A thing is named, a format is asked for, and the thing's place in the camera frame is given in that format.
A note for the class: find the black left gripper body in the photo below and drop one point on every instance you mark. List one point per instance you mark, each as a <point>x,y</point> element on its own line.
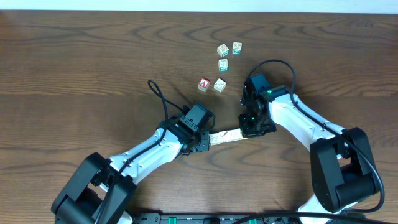
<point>203,140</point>

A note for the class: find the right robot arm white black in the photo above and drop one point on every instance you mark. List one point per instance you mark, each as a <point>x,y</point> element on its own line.
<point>344,175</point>

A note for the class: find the wooden block green Z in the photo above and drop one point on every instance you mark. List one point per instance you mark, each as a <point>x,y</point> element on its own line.
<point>237,48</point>

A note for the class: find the wooden block green L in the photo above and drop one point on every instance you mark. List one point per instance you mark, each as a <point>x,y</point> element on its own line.
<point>223,65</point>

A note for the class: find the wooden block yellow W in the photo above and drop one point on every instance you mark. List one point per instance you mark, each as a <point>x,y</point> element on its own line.
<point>219,85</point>

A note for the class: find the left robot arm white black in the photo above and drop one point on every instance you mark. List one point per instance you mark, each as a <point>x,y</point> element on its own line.
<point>100,189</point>

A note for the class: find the wooden block red A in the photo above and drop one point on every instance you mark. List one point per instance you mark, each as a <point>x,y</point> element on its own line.
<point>203,84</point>

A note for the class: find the wooden block green 4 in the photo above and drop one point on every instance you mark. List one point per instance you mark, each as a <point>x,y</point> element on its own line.
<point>222,50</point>

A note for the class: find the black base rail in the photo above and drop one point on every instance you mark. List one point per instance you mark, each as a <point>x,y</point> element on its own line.
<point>273,217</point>

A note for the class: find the wooden block bee picture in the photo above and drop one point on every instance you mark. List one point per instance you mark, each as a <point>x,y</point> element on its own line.
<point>215,139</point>

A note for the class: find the wooden block blue X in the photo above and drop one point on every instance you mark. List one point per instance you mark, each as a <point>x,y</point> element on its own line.
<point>225,136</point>

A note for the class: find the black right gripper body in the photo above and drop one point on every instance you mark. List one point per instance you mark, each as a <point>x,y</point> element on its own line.
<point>251,126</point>

